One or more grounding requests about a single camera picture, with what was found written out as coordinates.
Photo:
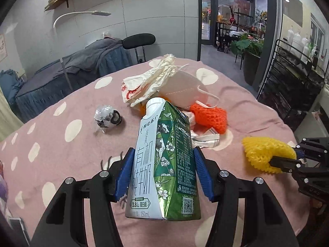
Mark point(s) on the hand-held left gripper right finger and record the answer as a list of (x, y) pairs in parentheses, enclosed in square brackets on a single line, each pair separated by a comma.
[(203, 175)]

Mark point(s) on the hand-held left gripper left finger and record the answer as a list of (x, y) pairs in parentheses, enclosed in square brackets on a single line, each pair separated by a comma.
[(126, 169)]

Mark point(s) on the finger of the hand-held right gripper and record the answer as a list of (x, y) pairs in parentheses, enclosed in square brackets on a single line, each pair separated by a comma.
[(298, 153), (282, 164)]

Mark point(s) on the yellow foam fruit net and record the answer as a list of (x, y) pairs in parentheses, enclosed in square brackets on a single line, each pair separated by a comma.
[(259, 149)]

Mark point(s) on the green white milk carton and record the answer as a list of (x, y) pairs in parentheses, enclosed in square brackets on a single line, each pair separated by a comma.
[(167, 159)]

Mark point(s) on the white striped cloth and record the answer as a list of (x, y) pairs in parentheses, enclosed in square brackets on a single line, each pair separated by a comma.
[(205, 139)]

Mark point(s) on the pink polka dot blanket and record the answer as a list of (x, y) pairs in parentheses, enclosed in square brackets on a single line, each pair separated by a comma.
[(77, 159)]

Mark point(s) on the crumpled silver wrapper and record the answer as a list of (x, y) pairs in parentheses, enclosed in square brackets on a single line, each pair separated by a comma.
[(105, 114)]

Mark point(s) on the orange foam fruit net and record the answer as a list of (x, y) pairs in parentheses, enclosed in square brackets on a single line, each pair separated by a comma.
[(210, 115)]

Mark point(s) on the crumpled white paper bag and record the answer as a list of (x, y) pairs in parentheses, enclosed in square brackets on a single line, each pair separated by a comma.
[(144, 82)]

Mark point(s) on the white face mask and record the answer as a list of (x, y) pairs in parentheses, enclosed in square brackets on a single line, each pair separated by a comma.
[(180, 87)]

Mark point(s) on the dark planter box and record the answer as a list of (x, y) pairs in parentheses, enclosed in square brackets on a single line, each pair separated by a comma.
[(252, 67)]

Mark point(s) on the white bottle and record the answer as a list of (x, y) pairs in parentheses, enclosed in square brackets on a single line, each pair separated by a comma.
[(298, 43), (290, 36), (305, 46)]

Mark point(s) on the blue massage bed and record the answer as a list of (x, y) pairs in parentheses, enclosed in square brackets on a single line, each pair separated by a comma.
[(38, 92)]

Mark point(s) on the grey blanket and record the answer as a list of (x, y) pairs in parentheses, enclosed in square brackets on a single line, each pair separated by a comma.
[(84, 59)]

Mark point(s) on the green potted plant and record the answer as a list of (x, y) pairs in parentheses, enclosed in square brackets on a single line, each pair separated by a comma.
[(244, 43)]

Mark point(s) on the black chair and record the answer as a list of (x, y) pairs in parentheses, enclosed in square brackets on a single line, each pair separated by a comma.
[(138, 41)]

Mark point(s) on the cream cloth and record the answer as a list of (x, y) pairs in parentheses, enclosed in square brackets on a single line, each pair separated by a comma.
[(7, 115)]

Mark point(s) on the small clear pink object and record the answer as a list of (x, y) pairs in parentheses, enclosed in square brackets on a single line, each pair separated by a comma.
[(106, 34)]

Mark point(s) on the blue folded cloth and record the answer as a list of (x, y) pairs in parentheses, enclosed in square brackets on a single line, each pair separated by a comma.
[(10, 82)]

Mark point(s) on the glass door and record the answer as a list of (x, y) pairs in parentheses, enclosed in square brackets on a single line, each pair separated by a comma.
[(207, 18)]

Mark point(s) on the white arc floor lamp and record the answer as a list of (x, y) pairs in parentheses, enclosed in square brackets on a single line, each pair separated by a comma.
[(77, 13)]

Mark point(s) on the wall poster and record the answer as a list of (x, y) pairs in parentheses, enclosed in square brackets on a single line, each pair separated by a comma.
[(2, 47)]

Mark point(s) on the wooden wall shelf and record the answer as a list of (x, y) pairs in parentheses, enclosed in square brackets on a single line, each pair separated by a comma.
[(66, 1)]

